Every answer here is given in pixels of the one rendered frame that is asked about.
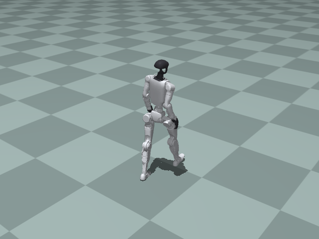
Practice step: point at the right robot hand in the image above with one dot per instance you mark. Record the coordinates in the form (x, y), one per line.
(176, 123)

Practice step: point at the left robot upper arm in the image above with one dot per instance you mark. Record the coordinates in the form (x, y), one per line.
(146, 93)

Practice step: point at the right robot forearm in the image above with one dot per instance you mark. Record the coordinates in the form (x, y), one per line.
(170, 113)

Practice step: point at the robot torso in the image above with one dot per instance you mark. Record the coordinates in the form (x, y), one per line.
(157, 96)

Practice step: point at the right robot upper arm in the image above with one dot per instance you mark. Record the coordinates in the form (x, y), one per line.
(170, 88)

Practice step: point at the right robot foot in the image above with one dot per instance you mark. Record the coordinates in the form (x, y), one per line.
(181, 157)

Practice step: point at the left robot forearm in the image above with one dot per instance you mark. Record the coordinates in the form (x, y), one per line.
(148, 103)

